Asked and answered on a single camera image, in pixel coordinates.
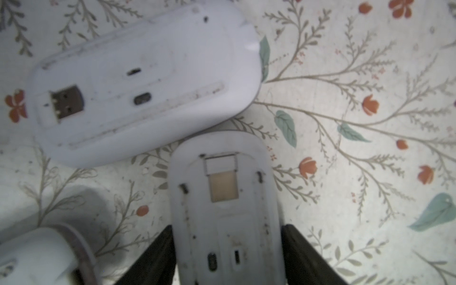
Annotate white mouse row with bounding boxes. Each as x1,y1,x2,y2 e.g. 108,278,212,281
24,1,262,168

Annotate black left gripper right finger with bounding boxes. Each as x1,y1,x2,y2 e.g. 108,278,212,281
281,224,347,285

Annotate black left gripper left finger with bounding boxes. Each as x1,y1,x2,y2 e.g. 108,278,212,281
115,225,176,285

